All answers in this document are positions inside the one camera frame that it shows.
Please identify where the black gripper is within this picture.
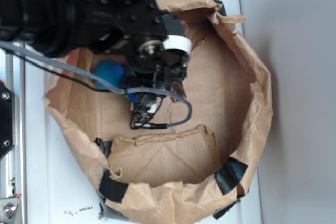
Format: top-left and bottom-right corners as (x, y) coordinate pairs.
(89, 0), (191, 129)

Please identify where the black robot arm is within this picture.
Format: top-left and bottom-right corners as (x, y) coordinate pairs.
(1, 0), (192, 129)

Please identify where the blue textured ball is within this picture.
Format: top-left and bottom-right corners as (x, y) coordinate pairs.
(93, 60), (125, 88)

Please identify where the dark wooden bark piece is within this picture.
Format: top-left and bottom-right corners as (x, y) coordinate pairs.
(170, 82), (187, 99)

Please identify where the brown paper bag tray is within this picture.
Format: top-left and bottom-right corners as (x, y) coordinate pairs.
(44, 0), (273, 223)

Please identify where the white plastic tray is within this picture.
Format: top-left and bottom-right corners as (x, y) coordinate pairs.
(24, 0), (265, 224)

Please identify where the thin black wire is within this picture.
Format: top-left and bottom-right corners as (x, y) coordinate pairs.
(14, 50), (127, 93)

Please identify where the grey ribbon cable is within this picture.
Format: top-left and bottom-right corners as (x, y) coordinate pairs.
(0, 40), (193, 128)

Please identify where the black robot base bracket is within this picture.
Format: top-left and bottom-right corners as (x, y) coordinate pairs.
(0, 81), (15, 161)

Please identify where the aluminium frame rail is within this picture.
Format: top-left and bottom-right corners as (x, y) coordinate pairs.
(1, 50), (27, 223)

